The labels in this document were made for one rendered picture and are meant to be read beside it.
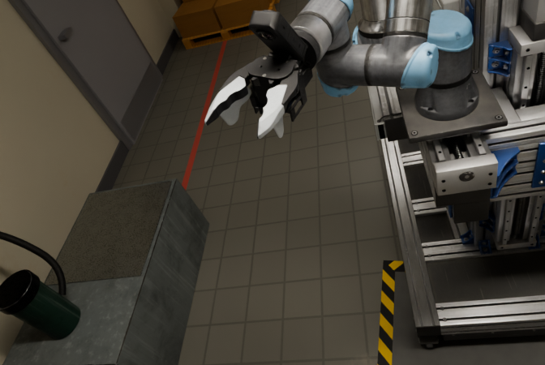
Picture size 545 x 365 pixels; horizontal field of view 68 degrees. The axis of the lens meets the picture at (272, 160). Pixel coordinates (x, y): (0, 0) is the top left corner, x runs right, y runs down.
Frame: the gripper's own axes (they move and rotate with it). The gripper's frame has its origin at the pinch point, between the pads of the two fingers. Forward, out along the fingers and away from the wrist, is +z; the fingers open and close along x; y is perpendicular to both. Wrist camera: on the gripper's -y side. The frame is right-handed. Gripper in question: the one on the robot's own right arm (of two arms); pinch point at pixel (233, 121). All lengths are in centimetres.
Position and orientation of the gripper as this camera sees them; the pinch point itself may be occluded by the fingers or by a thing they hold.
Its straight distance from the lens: 54.8
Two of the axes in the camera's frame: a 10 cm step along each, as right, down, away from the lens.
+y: 2.0, 6.5, 7.3
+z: -4.7, 7.2, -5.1
